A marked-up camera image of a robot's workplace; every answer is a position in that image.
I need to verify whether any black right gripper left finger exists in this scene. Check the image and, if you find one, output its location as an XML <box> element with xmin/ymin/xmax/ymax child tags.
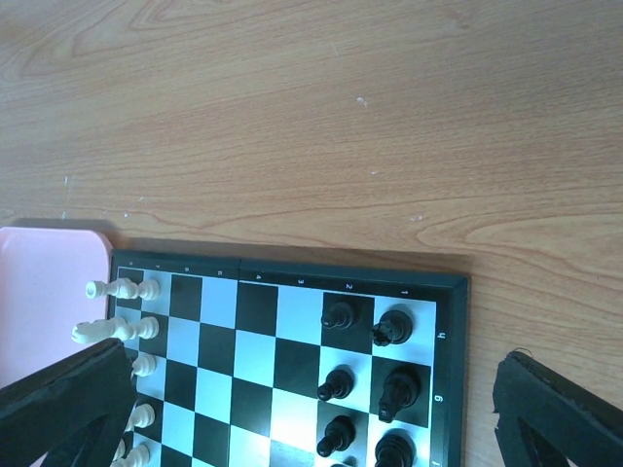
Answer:
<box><xmin>1</xmin><ymin>339</ymin><xmax>136</xmax><ymax>466</ymax></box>

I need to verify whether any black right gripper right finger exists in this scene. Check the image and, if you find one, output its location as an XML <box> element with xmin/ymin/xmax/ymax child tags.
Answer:
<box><xmin>493</xmin><ymin>350</ymin><xmax>622</xmax><ymax>466</ymax></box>

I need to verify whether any light wooden chess piece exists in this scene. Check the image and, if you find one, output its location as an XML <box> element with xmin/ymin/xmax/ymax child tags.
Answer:
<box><xmin>71</xmin><ymin>317</ymin><xmax>136</xmax><ymax>344</ymax></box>
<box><xmin>135</xmin><ymin>316</ymin><xmax>160</xmax><ymax>340</ymax></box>
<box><xmin>137</xmin><ymin>279</ymin><xmax>161</xmax><ymax>301</ymax></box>
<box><xmin>131</xmin><ymin>354</ymin><xmax>157</xmax><ymax>377</ymax></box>
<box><xmin>86</xmin><ymin>277</ymin><xmax>138</xmax><ymax>300</ymax></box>
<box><xmin>125</xmin><ymin>404</ymin><xmax>156</xmax><ymax>432</ymax></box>
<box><xmin>111</xmin><ymin>444</ymin><xmax>150</xmax><ymax>467</ymax></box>

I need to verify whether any black chess piece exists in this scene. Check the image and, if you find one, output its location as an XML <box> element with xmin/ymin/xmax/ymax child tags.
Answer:
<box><xmin>371</xmin><ymin>308</ymin><xmax>414</xmax><ymax>346</ymax></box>
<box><xmin>316</xmin><ymin>415</ymin><xmax>356</xmax><ymax>457</ymax></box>
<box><xmin>316</xmin><ymin>369</ymin><xmax>354</xmax><ymax>402</ymax></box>
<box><xmin>320</xmin><ymin>301</ymin><xmax>355</xmax><ymax>329</ymax></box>
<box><xmin>375</xmin><ymin>430</ymin><xmax>416</xmax><ymax>467</ymax></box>
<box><xmin>378</xmin><ymin>366</ymin><xmax>421</xmax><ymax>423</ymax></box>

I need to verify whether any pink plastic tray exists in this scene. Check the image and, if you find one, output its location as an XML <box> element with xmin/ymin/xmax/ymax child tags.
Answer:
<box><xmin>1</xmin><ymin>227</ymin><xmax>112</xmax><ymax>387</ymax></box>

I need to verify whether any black and grey chessboard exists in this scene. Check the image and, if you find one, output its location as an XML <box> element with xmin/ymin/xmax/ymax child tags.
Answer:
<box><xmin>108</xmin><ymin>250</ymin><xmax>469</xmax><ymax>466</ymax></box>

